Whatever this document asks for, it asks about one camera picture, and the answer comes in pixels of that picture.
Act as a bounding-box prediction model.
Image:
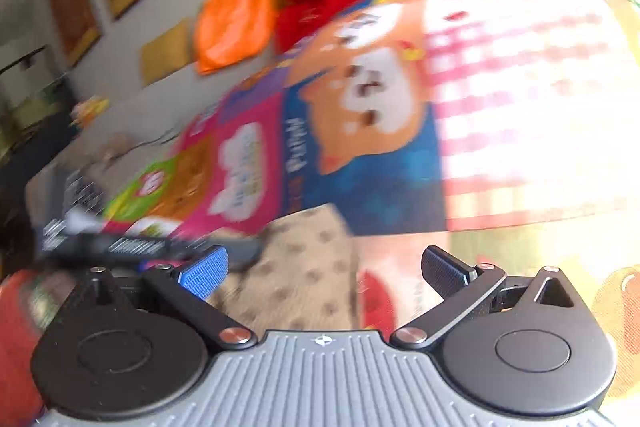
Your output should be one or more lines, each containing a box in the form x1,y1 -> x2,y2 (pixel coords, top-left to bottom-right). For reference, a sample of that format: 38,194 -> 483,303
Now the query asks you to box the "brown corduroy garment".
208,204 -> 359,337

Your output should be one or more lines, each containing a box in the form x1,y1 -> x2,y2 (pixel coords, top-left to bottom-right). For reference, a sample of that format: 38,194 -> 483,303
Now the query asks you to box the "red sleeve forearm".
1,270 -> 55,426

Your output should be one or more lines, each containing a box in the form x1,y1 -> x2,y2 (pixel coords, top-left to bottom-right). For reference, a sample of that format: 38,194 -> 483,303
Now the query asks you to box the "yellow plush toy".
72,96 -> 110,129

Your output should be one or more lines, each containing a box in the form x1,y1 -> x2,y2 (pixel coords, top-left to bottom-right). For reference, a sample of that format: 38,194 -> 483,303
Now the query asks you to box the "grey sofa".
25,74 -> 228,225

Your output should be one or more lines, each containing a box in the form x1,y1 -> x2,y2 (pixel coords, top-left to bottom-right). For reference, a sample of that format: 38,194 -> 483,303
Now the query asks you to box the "colourful cartoon play mat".
102,0 -> 640,408

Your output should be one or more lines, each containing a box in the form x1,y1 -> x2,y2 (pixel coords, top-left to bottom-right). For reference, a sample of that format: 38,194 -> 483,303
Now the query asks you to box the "yellow square pillow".
140,17 -> 194,88

